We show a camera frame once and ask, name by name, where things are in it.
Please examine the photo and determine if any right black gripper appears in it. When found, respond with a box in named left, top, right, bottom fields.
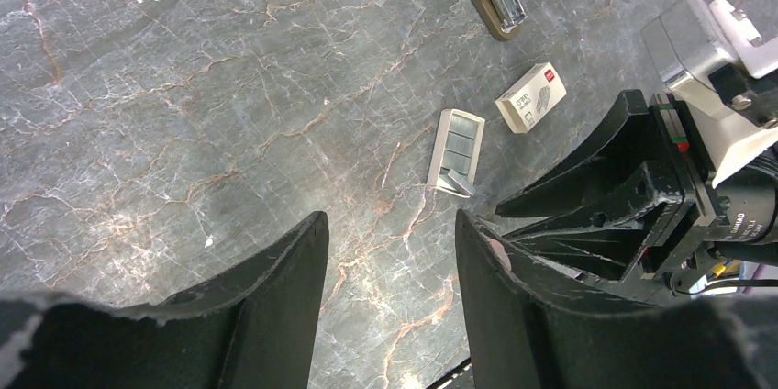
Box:
left=495, top=90, right=726, bottom=289

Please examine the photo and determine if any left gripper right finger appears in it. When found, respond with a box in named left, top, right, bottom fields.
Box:
left=455, top=210, right=777, bottom=388

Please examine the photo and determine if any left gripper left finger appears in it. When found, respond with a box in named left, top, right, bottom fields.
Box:
left=1, top=211, right=329, bottom=388

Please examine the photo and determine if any white staple box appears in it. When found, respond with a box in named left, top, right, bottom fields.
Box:
left=495, top=62, right=567, bottom=134

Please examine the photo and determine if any grey staple strip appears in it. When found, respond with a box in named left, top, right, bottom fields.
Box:
left=446, top=170, right=475, bottom=197

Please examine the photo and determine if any white staple tray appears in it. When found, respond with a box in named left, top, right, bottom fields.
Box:
left=427, top=108, right=485, bottom=198

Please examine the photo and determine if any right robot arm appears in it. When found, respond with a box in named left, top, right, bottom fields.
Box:
left=495, top=90, right=777, bottom=300

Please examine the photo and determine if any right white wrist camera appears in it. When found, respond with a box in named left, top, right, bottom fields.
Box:
left=641, top=0, right=777, bottom=186

